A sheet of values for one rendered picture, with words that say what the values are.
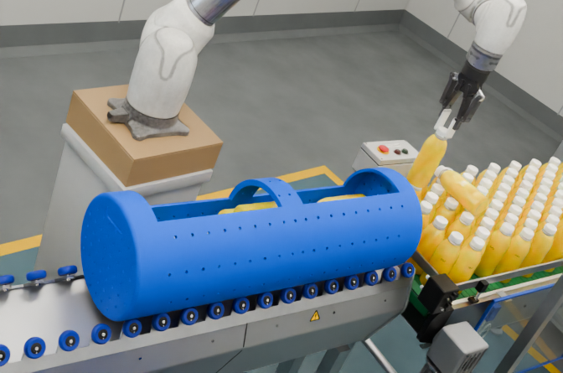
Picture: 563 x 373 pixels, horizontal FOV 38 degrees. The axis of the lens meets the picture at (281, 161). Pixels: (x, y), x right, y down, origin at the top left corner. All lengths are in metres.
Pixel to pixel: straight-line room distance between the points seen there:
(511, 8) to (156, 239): 1.13
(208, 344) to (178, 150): 0.55
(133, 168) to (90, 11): 2.87
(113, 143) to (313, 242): 0.62
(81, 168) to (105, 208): 0.57
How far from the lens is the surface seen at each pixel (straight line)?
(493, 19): 2.28
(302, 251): 1.97
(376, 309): 2.41
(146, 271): 1.73
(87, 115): 2.32
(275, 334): 2.17
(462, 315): 2.58
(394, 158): 2.65
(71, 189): 2.45
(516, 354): 2.70
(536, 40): 6.67
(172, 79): 2.18
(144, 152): 2.20
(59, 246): 2.57
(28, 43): 4.84
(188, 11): 2.34
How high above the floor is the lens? 2.29
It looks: 30 degrees down
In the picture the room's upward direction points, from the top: 23 degrees clockwise
